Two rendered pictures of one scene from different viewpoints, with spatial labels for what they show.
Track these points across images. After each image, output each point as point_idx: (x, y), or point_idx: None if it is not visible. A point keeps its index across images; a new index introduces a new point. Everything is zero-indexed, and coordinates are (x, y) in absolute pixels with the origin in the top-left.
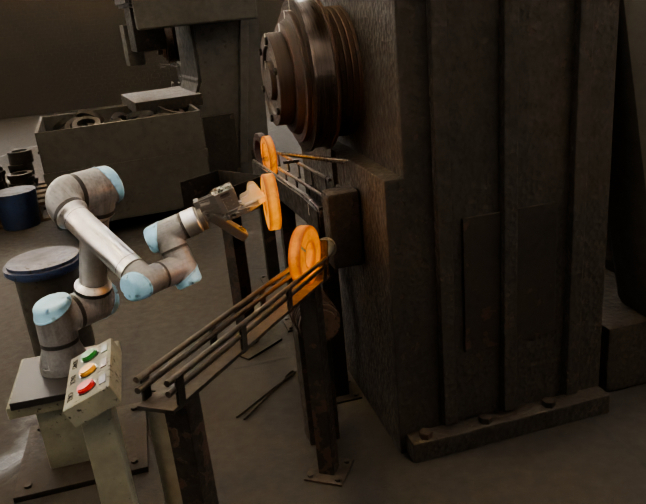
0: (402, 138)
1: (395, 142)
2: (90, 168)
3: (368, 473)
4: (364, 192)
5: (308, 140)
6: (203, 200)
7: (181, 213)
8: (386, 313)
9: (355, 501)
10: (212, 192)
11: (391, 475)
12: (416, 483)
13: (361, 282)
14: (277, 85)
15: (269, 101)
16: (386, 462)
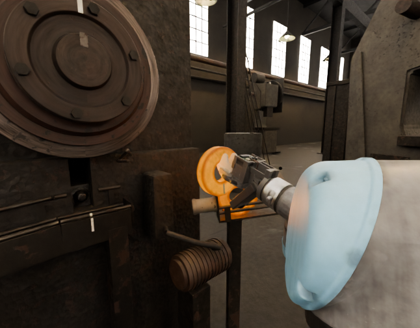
0: (191, 124)
1: (184, 128)
2: (391, 164)
3: (223, 327)
4: (166, 168)
5: (113, 139)
6: (270, 166)
7: (289, 183)
8: (192, 235)
9: (248, 325)
10: (256, 161)
11: (220, 315)
12: (221, 303)
13: (146, 250)
14: (131, 71)
15: (50, 90)
16: (210, 321)
